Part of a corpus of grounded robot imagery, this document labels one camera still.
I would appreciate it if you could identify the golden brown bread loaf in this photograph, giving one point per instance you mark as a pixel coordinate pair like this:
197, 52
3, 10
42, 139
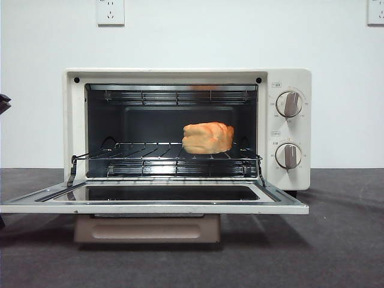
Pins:
207, 138

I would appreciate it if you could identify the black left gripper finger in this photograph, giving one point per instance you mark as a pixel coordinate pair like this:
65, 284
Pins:
2, 108
3, 99

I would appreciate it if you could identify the white wall socket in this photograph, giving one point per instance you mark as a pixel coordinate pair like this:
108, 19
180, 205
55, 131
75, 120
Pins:
110, 13
376, 12

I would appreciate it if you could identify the temperature knob with brown grip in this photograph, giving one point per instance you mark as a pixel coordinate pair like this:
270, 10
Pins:
289, 104

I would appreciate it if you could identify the timer knob with brown grip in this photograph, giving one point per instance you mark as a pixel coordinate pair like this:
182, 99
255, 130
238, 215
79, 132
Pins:
288, 156

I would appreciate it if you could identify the cream white toaster oven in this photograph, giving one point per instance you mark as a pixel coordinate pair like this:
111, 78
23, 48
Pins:
300, 81

